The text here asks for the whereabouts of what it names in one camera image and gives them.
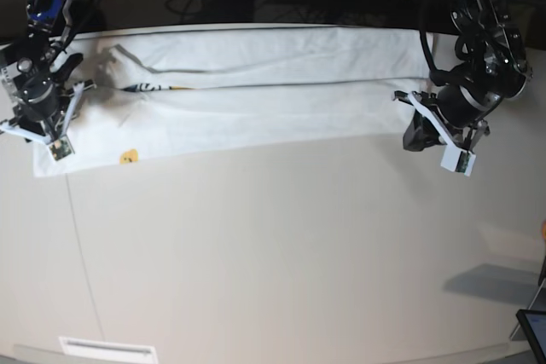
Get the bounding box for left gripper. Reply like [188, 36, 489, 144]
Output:
[393, 78, 491, 152]

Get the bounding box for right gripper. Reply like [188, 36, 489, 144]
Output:
[1, 46, 95, 145]

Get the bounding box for white printed T-shirt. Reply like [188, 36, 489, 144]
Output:
[33, 26, 428, 177]

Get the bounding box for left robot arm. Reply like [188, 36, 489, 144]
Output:
[403, 0, 531, 152]

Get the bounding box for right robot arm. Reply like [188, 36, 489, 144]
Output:
[1, 0, 100, 145]

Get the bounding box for dark tablet screen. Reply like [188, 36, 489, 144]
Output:
[516, 309, 545, 364]

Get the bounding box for white paper label strip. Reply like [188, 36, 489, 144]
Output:
[59, 337, 159, 364]

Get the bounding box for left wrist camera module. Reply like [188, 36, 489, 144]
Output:
[440, 146, 476, 176]

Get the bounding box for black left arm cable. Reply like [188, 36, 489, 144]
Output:
[417, 0, 453, 88]

